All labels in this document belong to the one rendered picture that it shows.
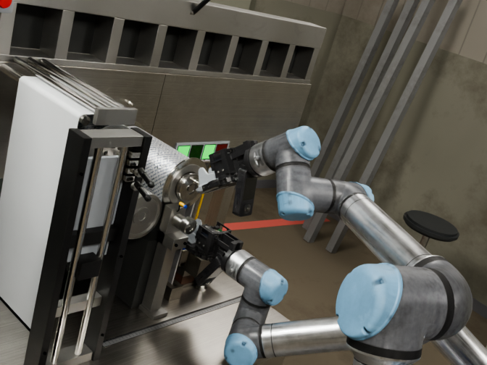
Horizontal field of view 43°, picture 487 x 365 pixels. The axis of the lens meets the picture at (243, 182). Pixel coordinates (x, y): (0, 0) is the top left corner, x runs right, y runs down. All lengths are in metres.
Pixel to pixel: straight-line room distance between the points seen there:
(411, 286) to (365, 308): 0.08
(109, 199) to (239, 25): 0.92
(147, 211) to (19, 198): 0.29
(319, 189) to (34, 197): 0.62
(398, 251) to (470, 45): 3.66
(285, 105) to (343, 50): 3.08
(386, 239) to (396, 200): 3.78
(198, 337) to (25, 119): 0.68
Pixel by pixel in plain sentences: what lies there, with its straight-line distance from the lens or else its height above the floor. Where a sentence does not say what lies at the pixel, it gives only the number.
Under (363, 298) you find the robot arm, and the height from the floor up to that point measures 1.39.
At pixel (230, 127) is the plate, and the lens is 2.12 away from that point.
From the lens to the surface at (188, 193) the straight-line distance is 1.56.
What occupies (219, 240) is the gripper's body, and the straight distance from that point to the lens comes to 1.56.
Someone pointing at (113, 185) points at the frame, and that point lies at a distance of 1.24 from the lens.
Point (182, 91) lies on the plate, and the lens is 1.91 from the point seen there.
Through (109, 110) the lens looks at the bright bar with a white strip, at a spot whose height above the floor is 1.45.
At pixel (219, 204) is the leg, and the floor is 0.86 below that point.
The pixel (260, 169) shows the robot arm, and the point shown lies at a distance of 1.37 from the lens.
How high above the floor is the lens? 1.81
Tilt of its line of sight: 19 degrees down
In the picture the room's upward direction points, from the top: 17 degrees clockwise
